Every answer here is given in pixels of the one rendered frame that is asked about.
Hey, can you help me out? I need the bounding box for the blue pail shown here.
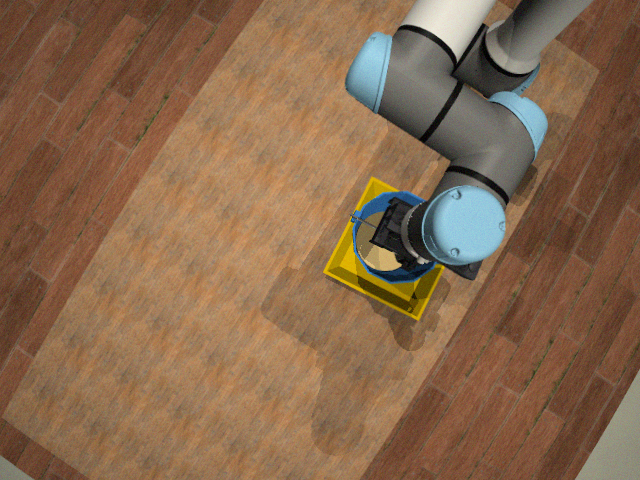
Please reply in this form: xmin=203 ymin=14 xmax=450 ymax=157
xmin=350 ymin=191 xmax=438 ymax=284

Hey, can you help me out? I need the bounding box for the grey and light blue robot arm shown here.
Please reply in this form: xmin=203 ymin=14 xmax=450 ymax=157
xmin=345 ymin=0 xmax=594 ymax=281

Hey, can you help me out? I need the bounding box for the yellow square tray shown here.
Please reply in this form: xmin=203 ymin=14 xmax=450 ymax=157
xmin=323 ymin=179 xmax=445 ymax=321

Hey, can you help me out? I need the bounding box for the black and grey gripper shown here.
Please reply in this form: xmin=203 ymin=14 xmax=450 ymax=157
xmin=369 ymin=197 xmax=421 ymax=272

